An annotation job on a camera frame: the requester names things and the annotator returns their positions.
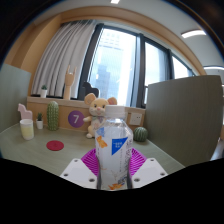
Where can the white wall socket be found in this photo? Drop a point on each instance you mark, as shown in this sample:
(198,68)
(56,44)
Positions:
(136,119)

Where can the clear plastic water bottle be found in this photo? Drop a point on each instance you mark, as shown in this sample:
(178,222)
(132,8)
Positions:
(113,150)

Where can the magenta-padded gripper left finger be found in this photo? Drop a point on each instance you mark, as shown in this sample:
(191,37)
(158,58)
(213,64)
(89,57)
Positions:
(77,171)

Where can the tall green cactus ornament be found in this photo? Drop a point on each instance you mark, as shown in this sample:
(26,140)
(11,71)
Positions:
(52,116)

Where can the beige plush mouse toy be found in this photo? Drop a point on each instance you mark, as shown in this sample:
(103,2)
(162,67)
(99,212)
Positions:
(96,108)

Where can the pale yellow cup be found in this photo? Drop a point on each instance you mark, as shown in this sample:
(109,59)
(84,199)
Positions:
(27,130)

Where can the wooden hand figure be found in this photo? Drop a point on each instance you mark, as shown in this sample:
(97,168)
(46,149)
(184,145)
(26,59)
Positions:
(68,85)

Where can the grey window curtain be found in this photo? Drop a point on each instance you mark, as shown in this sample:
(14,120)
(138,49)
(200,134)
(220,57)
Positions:
(60,60)

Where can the round green cactus ornament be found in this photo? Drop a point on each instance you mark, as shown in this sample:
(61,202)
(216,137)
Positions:
(140,134)

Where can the dark-framed window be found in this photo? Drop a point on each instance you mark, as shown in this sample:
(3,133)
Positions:
(140,66)

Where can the round purple number sign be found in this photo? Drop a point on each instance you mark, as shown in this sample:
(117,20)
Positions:
(76,119)

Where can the grey-green desk partition panel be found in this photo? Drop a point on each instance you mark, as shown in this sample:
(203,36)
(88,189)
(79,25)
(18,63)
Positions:
(13,96)
(183,116)

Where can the flat round red coaster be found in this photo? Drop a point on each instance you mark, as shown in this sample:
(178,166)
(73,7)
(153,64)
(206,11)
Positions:
(55,145)

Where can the pink horse figurine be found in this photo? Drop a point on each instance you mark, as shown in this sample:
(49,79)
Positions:
(24,113)

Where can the group of ceiling lights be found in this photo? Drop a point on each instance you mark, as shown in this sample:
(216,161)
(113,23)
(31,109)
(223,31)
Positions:
(193,33)

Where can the small potted plant white pot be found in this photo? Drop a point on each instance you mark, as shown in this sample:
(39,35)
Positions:
(39,124)
(43,93)

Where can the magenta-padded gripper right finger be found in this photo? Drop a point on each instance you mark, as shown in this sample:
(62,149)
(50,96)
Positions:
(150,170)

